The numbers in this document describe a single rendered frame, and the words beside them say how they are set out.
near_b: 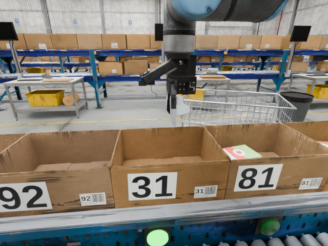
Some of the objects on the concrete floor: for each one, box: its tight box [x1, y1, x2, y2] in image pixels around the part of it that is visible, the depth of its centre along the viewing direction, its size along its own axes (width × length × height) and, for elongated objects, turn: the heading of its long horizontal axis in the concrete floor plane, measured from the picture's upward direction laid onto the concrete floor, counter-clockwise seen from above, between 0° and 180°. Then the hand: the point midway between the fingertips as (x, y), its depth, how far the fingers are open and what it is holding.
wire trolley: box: [179, 88, 297, 127], centre depth 202 cm, size 107×56×103 cm, turn 73°
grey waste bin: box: [276, 91, 314, 123], centre depth 336 cm, size 50×50×64 cm
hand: (169, 117), depth 61 cm, fingers open, 10 cm apart
